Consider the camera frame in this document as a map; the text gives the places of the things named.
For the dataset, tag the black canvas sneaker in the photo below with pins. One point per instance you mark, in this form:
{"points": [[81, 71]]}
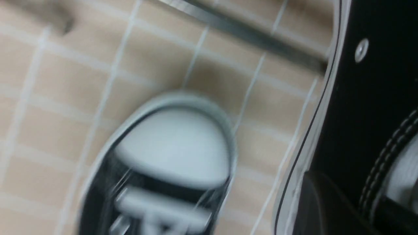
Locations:
{"points": [[167, 170], [354, 171]]}

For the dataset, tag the silver metal shoe rack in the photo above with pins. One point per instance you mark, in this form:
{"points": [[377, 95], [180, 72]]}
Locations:
{"points": [[57, 14]]}

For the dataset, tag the tan checkered floor mat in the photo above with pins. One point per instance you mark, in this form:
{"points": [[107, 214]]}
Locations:
{"points": [[63, 96]]}

